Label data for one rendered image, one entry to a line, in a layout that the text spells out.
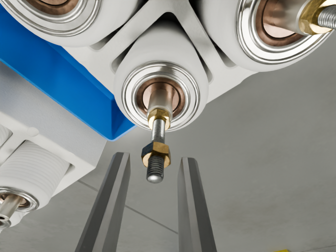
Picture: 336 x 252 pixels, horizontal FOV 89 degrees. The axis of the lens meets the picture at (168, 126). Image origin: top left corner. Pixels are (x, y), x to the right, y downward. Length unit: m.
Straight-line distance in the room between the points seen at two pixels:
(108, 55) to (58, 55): 0.24
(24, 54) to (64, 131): 0.15
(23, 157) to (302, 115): 0.66
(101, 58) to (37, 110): 0.19
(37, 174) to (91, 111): 0.15
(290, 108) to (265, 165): 0.24
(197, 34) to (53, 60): 0.32
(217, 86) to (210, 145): 0.35
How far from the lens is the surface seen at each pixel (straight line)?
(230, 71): 0.25
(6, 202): 0.39
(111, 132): 0.41
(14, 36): 0.44
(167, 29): 0.23
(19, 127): 0.37
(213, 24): 0.18
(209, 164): 0.65
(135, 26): 0.22
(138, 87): 0.16
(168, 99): 0.15
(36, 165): 0.37
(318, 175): 0.88
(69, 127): 0.40
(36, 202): 0.38
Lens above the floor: 0.40
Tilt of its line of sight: 52 degrees down
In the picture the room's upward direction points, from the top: 180 degrees counter-clockwise
